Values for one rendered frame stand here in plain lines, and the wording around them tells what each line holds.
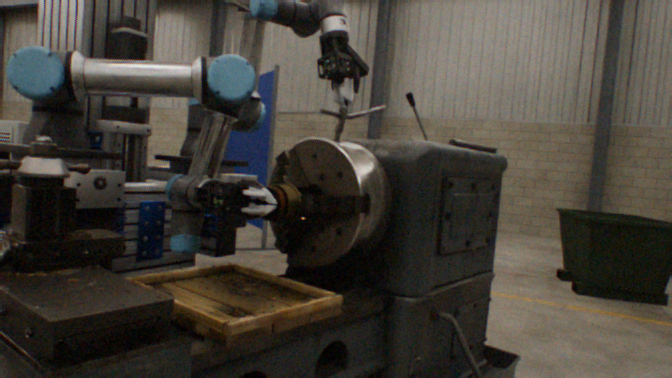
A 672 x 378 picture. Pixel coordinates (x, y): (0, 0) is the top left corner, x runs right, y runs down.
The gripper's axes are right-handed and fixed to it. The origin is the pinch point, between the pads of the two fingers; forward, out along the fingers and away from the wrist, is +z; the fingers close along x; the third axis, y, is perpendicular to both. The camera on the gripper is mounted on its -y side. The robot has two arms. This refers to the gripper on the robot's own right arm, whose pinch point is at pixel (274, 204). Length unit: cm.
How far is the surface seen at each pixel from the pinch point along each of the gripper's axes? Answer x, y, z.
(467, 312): -32, -67, 16
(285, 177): 5.6, -7.5, -5.1
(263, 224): -75, -339, -387
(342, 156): 11.6, -15.1, 5.3
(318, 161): 10.0, -15.0, -2.0
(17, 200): -0.2, 45.0, -11.0
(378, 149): 14.3, -31.6, 3.5
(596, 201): -23, -1002, -149
